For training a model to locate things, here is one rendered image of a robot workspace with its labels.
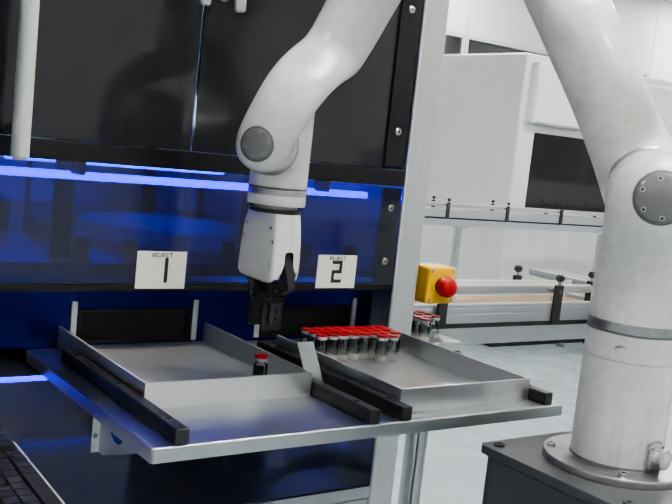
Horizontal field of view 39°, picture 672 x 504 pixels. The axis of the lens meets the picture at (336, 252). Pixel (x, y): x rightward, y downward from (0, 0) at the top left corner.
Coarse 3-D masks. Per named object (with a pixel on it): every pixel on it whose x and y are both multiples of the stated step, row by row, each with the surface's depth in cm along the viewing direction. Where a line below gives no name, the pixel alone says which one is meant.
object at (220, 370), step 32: (96, 352) 135; (128, 352) 150; (160, 352) 152; (192, 352) 155; (224, 352) 157; (256, 352) 149; (128, 384) 126; (160, 384) 123; (192, 384) 125; (224, 384) 128; (256, 384) 131; (288, 384) 134
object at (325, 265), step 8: (320, 256) 166; (328, 256) 167; (336, 256) 168; (344, 256) 169; (352, 256) 170; (320, 264) 166; (328, 264) 167; (336, 264) 168; (344, 264) 169; (352, 264) 170; (320, 272) 166; (328, 272) 167; (344, 272) 169; (352, 272) 170; (320, 280) 166; (328, 280) 167; (344, 280) 169; (352, 280) 170
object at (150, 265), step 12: (144, 252) 146; (156, 252) 148; (168, 252) 149; (180, 252) 150; (144, 264) 147; (156, 264) 148; (168, 264) 149; (180, 264) 150; (144, 276) 147; (156, 276) 148; (168, 276) 149; (180, 276) 151; (144, 288) 147; (156, 288) 149; (168, 288) 150; (180, 288) 151
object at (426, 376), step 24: (408, 336) 171; (336, 360) 145; (360, 360) 162; (408, 360) 166; (432, 360) 166; (456, 360) 161; (384, 384) 135; (408, 384) 149; (432, 384) 150; (456, 384) 138; (480, 384) 141; (504, 384) 144; (528, 384) 147; (432, 408) 136
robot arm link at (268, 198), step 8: (248, 192) 134; (256, 192) 132; (264, 192) 131; (272, 192) 131; (280, 192) 131; (288, 192) 131; (296, 192) 132; (304, 192) 134; (248, 200) 134; (256, 200) 132; (264, 200) 131; (272, 200) 131; (280, 200) 131; (288, 200) 132; (296, 200) 132; (304, 200) 134; (264, 208) 133; (272, 208) 132; (280, 208) 132; (288, 208) 133; (296, 208) 134
